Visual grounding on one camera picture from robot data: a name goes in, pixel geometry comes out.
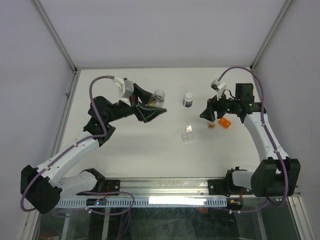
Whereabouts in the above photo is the aluminium mounting rail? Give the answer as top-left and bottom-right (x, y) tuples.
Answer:
(31, 176), (300, 198)

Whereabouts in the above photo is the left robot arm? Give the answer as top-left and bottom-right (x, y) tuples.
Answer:
(20, 83), (167, 214)

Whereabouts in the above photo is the aluminium frame left post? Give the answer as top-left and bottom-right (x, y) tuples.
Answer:
(31, 0), (78, 73)

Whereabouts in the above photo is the aluminium frame post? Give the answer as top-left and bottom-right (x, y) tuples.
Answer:
(250, 0), (294, 70)
(31, 0), (78, 73)

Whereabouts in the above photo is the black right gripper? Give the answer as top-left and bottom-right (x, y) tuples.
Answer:
(199, 89), (240, 122)

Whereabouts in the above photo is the orange pill organizer box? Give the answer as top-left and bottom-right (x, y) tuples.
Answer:
(218, 117), (232, 129)

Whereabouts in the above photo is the clear glass pill vial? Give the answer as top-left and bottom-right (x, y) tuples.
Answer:
(147, 89), (166, 108)

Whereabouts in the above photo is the grey slotted cable duct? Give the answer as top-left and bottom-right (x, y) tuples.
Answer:
(55, 196), (227, 209)

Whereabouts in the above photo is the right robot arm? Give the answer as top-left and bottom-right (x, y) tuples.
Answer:
(200, 80), (301, 198)

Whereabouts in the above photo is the clear pill organizer box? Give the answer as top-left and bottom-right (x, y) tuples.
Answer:
(181, 124), (195, 143)

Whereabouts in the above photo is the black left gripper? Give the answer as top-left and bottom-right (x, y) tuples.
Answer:
(105, 83), (166, 123)

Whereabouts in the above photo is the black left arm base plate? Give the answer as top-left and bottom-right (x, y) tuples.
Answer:
(77, 179), (121, 196)

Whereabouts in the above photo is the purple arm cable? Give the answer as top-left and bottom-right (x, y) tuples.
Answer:
(19, 74), (116, 213)
(217, 66), (288, 207)

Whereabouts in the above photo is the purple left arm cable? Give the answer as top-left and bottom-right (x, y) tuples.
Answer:
(19, 74), (116, 213)

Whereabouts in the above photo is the white pill bottle blue label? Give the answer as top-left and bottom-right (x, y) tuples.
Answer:
(183, 92), (193, 108)

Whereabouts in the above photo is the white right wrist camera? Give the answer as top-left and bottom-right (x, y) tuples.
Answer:
(210, 79), (227, 100)

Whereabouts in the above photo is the aluminium frame right post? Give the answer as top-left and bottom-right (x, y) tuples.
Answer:
(250, 0), (294, 70)

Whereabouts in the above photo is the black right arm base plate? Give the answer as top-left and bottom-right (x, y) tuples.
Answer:
(207, 178), (253, 197)

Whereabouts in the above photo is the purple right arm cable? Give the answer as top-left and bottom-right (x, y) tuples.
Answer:
(217, 66), (288, 207)

